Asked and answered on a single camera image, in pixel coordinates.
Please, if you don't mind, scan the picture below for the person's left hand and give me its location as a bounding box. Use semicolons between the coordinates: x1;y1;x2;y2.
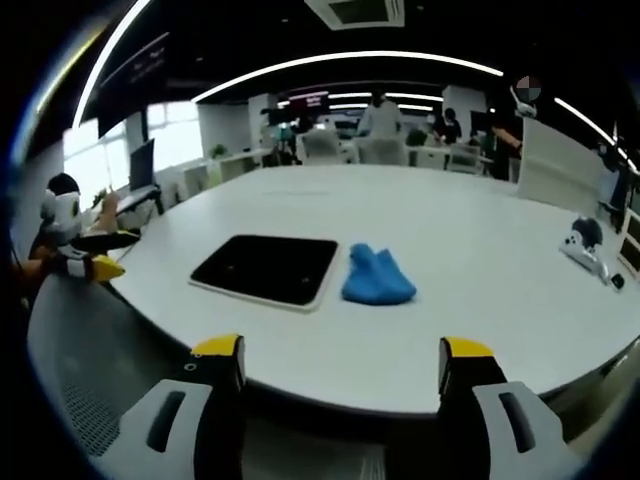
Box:
12;257;54;284

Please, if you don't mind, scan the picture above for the dark hanging screen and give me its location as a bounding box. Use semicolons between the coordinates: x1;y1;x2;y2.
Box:
97;32;172;137

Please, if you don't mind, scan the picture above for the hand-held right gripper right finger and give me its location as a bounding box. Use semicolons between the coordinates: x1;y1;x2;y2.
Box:
437;336;589;480

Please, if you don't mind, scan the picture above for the tan object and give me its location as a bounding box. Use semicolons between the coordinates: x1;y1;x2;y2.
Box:
87;191;122;236

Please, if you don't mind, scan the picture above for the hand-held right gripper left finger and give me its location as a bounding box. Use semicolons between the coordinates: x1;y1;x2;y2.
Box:
107;333;247;480

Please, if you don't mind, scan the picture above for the white device with black part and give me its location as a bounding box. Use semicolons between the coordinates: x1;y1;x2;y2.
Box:
558;215;612;282

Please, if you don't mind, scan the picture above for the dark computer monitor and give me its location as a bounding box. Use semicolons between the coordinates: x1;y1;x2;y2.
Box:
128;138;157;192

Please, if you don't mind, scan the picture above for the blue cleaning cloth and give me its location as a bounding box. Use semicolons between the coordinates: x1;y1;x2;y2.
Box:
340;243;418;305

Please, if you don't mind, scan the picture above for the ceiling air vent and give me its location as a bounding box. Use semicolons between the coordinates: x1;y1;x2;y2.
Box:
303;0;405;31

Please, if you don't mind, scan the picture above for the red lit wall screen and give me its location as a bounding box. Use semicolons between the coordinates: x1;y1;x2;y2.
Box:
287;90;331;119

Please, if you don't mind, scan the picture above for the grey mesh office chair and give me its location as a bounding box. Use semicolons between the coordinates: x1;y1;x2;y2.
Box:
27;272;241;480

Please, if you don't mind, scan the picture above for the long curved ceiling light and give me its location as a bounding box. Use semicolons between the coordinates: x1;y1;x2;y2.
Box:
192;49;505;105
73;0;154;129

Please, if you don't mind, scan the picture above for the white partition board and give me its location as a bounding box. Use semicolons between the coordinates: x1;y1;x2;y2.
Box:
516;118;604;202

